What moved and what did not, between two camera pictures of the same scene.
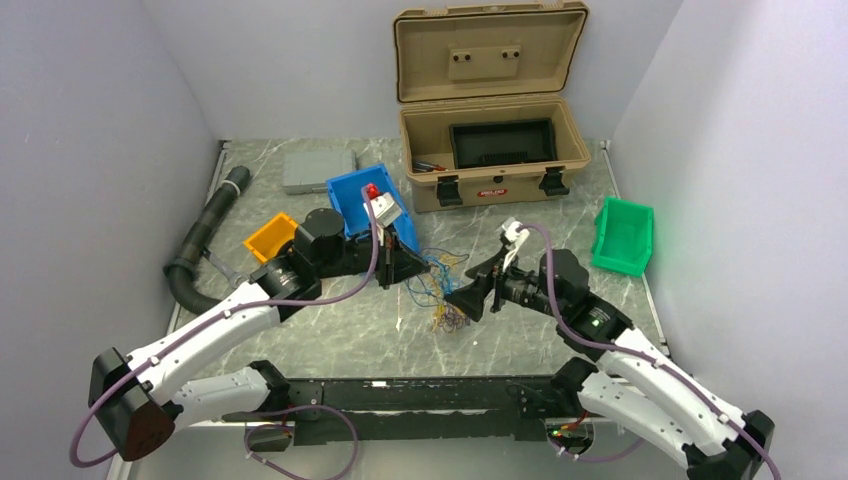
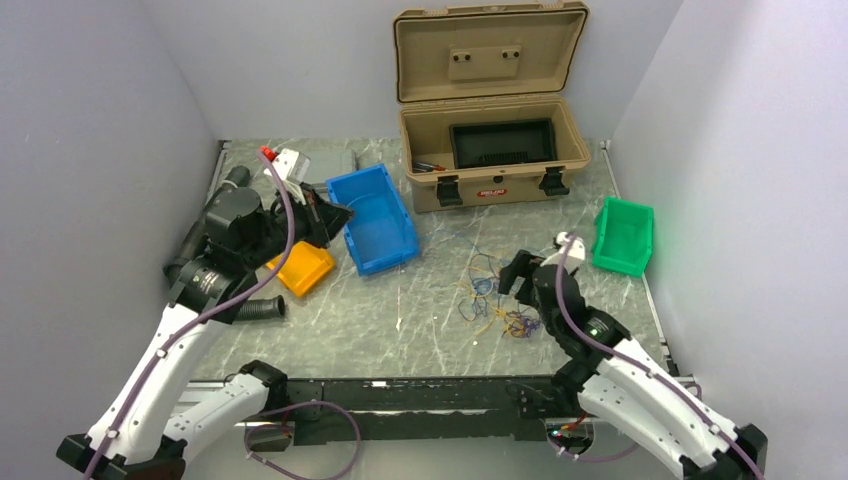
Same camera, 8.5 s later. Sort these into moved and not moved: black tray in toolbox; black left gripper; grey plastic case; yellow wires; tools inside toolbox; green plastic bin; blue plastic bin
Moved: yellow wires; black left gripper
Not moved: grey plastic case; tools inside toolbox; green plastic bin; black tray in toolbox; blue plastic bin
